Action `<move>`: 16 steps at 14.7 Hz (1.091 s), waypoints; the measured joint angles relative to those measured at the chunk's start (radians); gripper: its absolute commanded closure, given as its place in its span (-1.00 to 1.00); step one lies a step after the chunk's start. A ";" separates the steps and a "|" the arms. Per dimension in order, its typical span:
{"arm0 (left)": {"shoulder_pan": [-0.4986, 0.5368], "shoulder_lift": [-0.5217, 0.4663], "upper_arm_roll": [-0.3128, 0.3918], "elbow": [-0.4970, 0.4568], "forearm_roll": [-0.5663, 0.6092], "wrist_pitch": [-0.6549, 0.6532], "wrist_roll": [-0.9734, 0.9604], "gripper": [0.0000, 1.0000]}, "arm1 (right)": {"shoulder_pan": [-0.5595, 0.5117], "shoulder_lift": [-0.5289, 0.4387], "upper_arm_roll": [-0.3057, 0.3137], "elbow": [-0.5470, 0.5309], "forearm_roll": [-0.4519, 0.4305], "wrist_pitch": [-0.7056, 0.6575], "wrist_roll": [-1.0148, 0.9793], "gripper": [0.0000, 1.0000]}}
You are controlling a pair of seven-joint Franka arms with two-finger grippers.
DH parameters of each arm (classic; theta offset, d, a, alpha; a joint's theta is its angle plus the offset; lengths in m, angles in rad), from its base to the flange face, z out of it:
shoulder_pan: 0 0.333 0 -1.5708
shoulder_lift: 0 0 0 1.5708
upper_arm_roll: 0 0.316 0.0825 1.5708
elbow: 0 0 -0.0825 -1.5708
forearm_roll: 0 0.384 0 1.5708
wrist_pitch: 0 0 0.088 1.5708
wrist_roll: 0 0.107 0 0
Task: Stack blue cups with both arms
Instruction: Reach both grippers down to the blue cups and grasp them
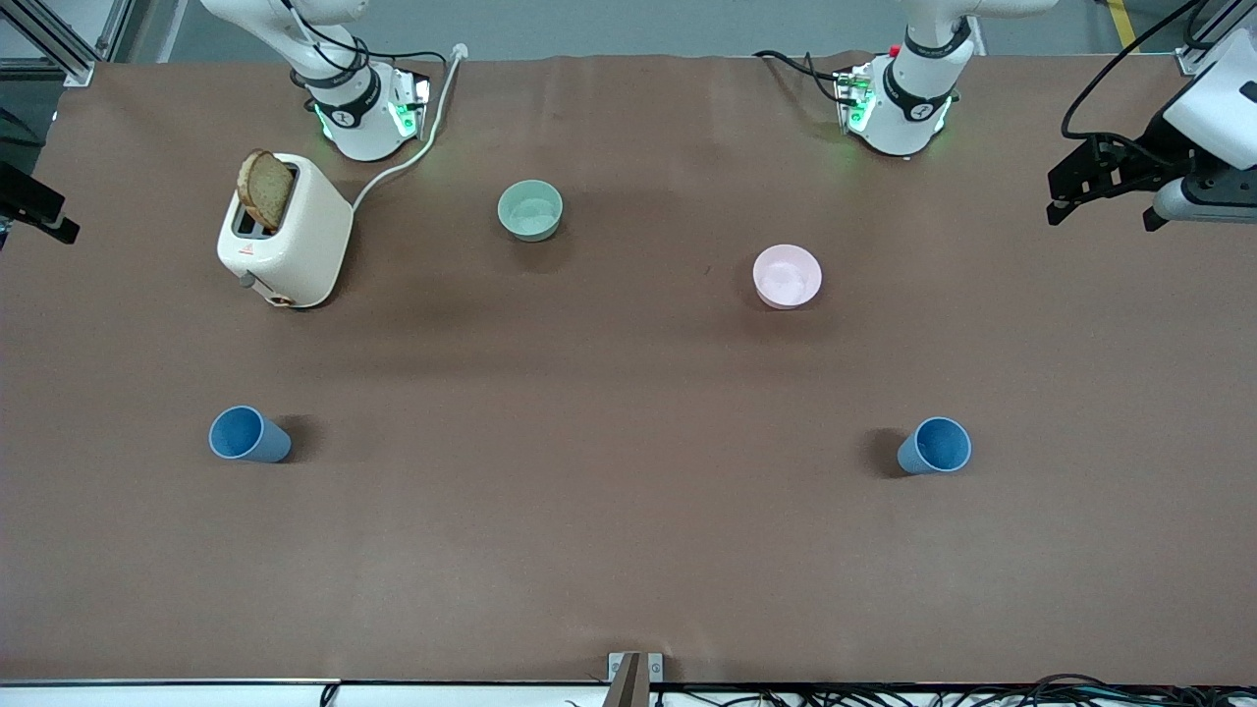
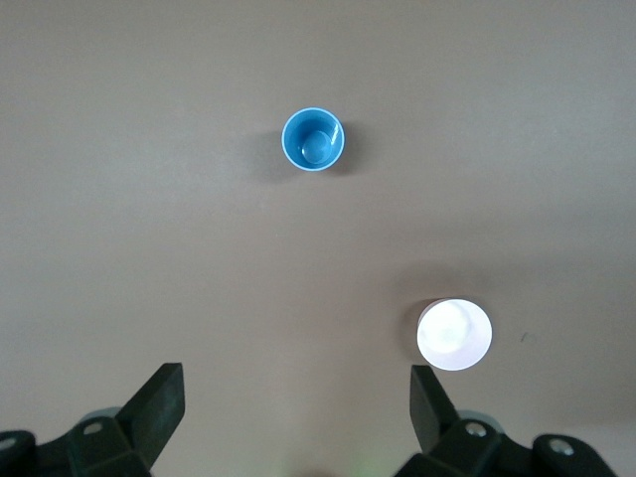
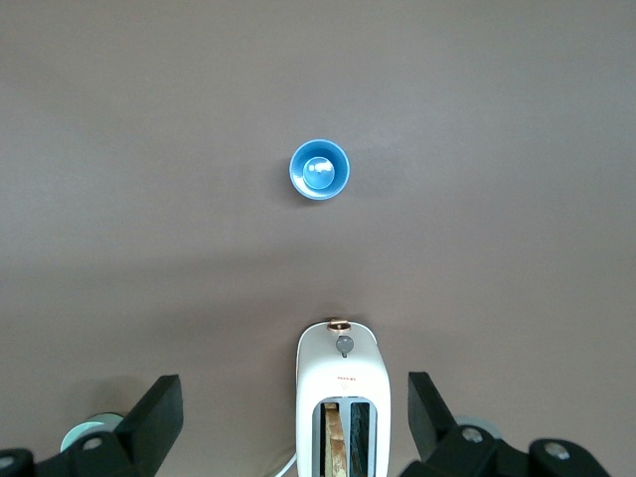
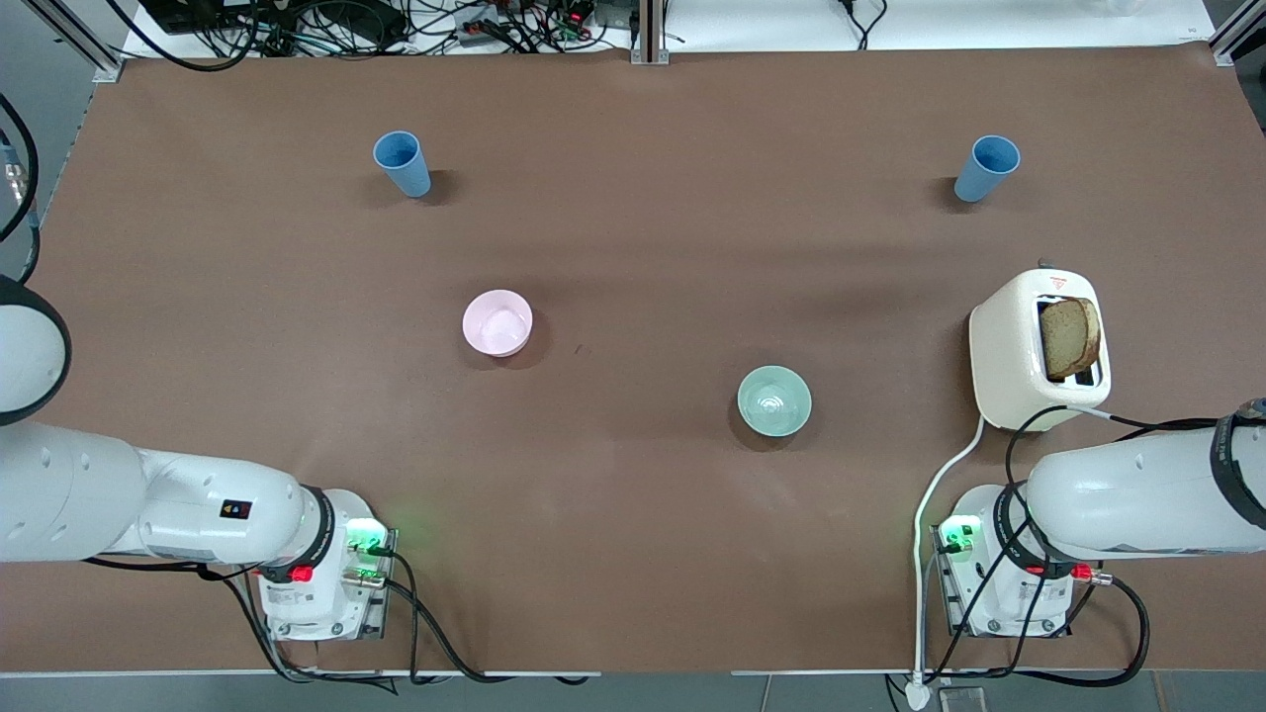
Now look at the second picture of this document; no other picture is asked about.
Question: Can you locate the brown table cover mat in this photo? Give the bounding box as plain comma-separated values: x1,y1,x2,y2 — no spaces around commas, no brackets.
0,0,636,477

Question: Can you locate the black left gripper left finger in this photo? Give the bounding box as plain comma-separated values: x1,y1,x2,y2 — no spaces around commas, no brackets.
0,362,186,477

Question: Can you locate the pale green ceramic bowl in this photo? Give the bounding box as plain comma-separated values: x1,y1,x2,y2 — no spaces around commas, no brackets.
415,297,494,372

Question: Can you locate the blue plastic cup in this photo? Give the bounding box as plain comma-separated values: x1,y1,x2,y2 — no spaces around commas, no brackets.
280,106,346,173

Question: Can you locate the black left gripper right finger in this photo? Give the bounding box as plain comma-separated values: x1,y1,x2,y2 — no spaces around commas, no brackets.
397,365,620,477

